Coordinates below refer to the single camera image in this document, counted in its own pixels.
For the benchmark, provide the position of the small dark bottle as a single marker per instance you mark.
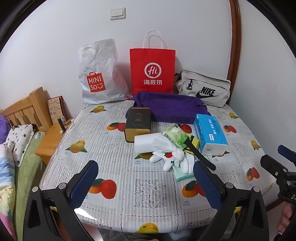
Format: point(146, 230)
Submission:
point(62, 124)

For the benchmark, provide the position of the purple towel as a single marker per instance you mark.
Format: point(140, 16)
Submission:
point(173, 106)

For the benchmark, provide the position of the wooden headboard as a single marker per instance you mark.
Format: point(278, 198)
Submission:
point(27, 104)

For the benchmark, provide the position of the white plastic shopping bag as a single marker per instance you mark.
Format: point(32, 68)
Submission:
point(101, 60)

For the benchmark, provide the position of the blue tissue pack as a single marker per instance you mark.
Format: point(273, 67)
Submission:
point(210, 132)

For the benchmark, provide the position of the wooden door frame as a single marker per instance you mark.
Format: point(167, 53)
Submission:
point(234, 41)

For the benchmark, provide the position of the dark green tin box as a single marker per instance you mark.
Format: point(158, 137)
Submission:
point(138, 118)

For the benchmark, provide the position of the white printed gloves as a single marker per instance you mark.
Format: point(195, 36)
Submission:
point(178, 157)

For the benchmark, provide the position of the light green wipes packet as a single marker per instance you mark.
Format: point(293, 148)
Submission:
point(175, 135)

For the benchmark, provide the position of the patterned book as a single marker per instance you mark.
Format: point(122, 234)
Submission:
point(55, 110)

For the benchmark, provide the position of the grey waist bag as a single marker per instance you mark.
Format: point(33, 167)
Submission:
point(208, 81)

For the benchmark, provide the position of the colourful quilt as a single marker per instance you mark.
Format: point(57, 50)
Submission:
point(5, 185)

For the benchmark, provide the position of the wooden nightstand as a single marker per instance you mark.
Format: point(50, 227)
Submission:
point(49, 141)

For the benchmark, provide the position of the fruit print tablecloth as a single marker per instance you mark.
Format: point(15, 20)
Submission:
point(129, 166)

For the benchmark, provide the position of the red paper bag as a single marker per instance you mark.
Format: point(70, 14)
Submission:
point(152, 58)

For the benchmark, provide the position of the person's right hand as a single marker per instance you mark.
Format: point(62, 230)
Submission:
point(285, 217)

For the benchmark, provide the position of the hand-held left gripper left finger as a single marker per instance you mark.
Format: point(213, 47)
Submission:
point(85, 178)

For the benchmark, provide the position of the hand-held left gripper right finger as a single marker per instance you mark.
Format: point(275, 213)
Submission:
point(208, 185)

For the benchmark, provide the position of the white wall switch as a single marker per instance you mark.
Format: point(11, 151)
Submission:
point(117, 13)

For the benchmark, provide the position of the mint green cloth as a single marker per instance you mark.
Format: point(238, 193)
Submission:
point(182, 176)

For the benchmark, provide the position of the purple fleece blanket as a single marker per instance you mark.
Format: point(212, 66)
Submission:
point(3, 129)

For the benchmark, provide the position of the black and white pillow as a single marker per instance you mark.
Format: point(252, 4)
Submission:
point(18, 139)

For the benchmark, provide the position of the wooden baseboard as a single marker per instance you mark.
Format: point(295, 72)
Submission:
point(274, 205)

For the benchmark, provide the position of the green bed sheet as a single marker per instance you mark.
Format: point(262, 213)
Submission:
point(27, 176)

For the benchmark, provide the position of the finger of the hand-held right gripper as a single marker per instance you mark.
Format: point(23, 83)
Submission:
point(271, 165)
point(286, 151)

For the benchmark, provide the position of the yellow pouch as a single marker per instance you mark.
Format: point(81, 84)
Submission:
point(195, 142)

